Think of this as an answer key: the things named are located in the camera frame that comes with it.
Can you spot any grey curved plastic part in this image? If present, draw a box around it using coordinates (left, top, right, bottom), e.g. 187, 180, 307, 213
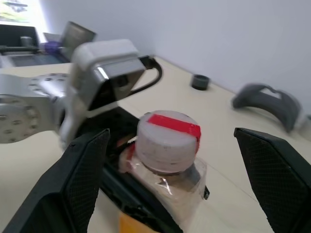
232, 83, 302, 133

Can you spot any clear bottle red yellow tape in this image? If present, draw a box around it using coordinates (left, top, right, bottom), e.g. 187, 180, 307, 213
118, 110, 211, 233

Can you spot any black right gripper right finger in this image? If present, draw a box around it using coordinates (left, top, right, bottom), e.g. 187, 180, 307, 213
234, 127, 311, 233

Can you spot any black monitor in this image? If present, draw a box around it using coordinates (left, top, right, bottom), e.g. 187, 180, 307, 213
0, 23, 41, 53

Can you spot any grey metal box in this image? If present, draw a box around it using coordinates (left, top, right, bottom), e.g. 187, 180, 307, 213
59, 21, 97, 62

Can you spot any purple box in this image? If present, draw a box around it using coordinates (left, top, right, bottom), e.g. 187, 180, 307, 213
40, 41, 65, 58

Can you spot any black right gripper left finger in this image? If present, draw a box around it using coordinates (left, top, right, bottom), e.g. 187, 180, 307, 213
0, 128, 111, 233

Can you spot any dark grey round ring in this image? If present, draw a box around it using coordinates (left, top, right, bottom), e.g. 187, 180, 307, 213
190, 74, 210, 91

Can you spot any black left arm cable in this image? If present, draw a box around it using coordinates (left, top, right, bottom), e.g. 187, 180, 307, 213
131, 55, 163, 96

